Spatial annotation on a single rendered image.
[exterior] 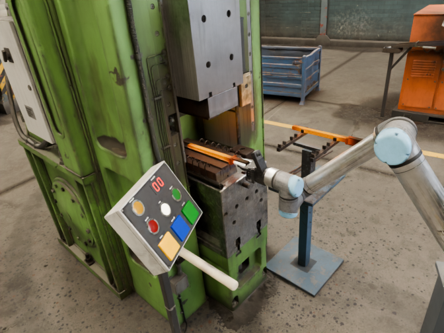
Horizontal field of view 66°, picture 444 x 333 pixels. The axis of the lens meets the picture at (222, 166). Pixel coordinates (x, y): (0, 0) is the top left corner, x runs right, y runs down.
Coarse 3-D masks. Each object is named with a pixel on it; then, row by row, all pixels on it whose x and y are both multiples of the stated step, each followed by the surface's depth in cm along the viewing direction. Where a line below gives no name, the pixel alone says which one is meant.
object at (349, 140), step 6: (294, 126) 212; (300, 126) 211; (306, 132) 207; (312, 132) 204; (318, 132) 201; (324, 132) 200; (330, 138) 197; (342, 138) 192; (348, 138) 190; (354, 138) 188; (360, 138) 188; (348, 144) 191; (354, 144) 190
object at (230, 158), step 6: (192, 144) 194; (198, 150) 189; (204, 150) 186; (210, 150) 185; (216, 156) 181; (222, 156) 177; (228, 156) 177; (234, 156) 175; (240, 162) 170; (246, 162) 168
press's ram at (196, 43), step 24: (168, 0) 135; (192, 0) 130; (216, 0) 138; (168, 24) 140; (192, 24) 133; (216, 24) 142; (192, 48) 137; (216, 48) 146; (240, 48) 157; (192, 72) 142; (216, 72) 150; (240, 72) 162; (192, 96) 149
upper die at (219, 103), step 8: (232, 88) 161; (176, 96) 165; (216, 96) 154; (224, 96) 158; (232, 96) 162; (184, 104) 163; (192, 104) 159; (200, 104) 155; (208, 104) 152; (216, 104) 156; (224, 104) 160; (232, 104) 164; (192, 112) 162; (200, 112) 158; (208, 112) 154; (216, 112) 157
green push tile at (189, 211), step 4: (188, 200) 140; (188, 204) 139; (192, 204) 141; (184, 208) 136; (188, 208) 138; (192, 208) 140; (184, 212) 135; (188, 212) 137; (192, 212) 139; (196, 212) 141; (188, 216) 136; (192, 216) 138; (196, 216) 140; (188, 220) 136; (192, 220) 137; (192, 224) 136
